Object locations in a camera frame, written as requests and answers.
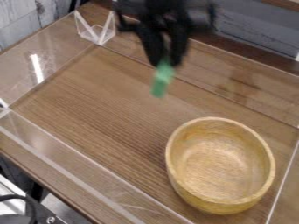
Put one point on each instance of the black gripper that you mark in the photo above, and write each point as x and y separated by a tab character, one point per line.
194	14

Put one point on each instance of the green rectangular block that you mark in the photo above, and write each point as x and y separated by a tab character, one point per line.
162	79

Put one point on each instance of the brown wooden bowl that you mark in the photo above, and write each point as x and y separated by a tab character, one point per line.
221	165

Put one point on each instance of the clear acrylic corner bracket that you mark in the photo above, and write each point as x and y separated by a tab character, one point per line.
98	34

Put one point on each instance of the clear acrylic tray wall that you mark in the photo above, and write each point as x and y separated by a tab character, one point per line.
98	154

